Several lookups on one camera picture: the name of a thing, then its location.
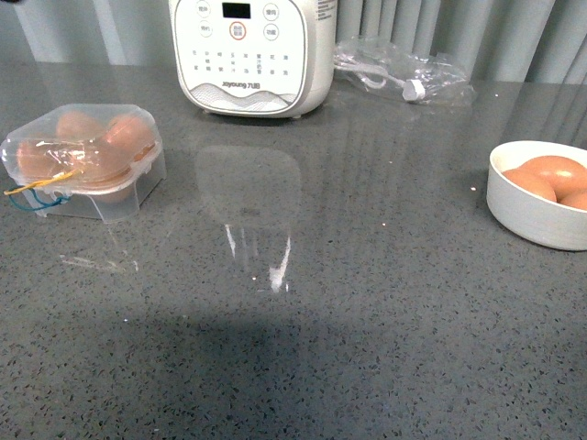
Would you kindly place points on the blue rubber band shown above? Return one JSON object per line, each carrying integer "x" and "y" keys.
{"x": 32, "y": 201}

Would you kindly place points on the white Joyoung soymilk maker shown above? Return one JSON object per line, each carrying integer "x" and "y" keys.
{"x": 256, "y": 58}

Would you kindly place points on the brown egg in bowl right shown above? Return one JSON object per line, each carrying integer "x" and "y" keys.
{"x": 577, "y": 200}

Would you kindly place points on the brown egg front left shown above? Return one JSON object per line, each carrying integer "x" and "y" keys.
{"x": 39, "y": 159}

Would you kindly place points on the brown egg in bowl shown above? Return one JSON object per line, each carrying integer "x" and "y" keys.
{"x": 577, "y": 200}
{"x": 532, "y": 183}
{"x": 565, "y": 176}

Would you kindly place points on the brown egg in bowl left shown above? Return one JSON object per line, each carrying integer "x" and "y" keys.
{"x": 532, "y": 183}

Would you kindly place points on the white round bowl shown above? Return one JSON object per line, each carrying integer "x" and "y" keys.
{"x": 536, "y": 219}

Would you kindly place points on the white power cord plug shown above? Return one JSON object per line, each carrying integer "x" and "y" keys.
{"x": 375, "y": 78}

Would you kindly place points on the brown egg back left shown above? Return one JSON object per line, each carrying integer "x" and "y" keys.
{"x": 77, "y": 125}

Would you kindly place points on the brown egg in bowl middle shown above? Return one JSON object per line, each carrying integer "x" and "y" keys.
{"x": 565, "y": 176}

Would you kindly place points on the clear plastic bag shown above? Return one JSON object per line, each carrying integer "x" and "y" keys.
{"x": 445, "y": 81}

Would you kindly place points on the clear plastic egg box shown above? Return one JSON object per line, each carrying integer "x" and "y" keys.
{"x": 110, "y": 201}

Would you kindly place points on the brown egg back right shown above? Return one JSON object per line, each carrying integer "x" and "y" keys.
{"x": 131, "y": 134}

